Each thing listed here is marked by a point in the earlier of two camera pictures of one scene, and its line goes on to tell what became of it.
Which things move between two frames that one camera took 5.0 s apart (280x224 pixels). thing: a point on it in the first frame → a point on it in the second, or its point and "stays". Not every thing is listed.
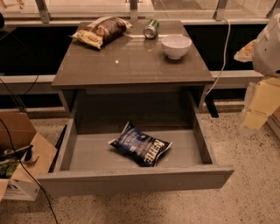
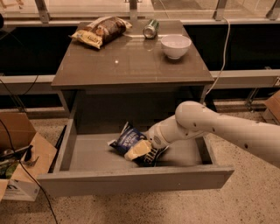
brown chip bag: x=101 y=31 stays
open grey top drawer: x=86 y=162 stays
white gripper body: x=268 y=49 → x=155 y=136
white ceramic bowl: x=176 y=46 stays
